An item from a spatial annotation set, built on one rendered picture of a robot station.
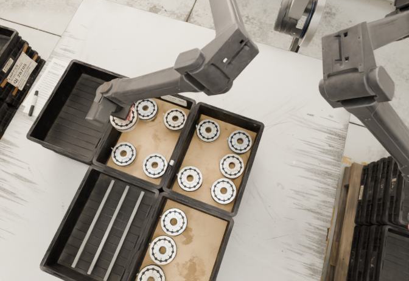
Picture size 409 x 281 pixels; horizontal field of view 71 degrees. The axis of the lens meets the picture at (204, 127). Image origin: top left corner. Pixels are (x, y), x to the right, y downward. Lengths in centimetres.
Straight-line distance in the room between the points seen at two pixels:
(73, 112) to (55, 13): 166
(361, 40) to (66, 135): 119
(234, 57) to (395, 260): 159
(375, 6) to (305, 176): 204
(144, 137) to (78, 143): 29
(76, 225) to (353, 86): 111
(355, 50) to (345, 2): 248
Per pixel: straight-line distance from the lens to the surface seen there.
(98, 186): 131
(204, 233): 122
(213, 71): 57
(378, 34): 69
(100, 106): 92
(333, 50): 60
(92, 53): 173
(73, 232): 132
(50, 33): 288
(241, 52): 58
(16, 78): 222
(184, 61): 58
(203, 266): 123
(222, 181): 120
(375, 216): 192
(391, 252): 195
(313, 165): 147
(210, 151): 126
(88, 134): 138
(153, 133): 130
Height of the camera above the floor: 205
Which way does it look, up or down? 71 degrees down
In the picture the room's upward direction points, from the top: 1 degrees clockwise
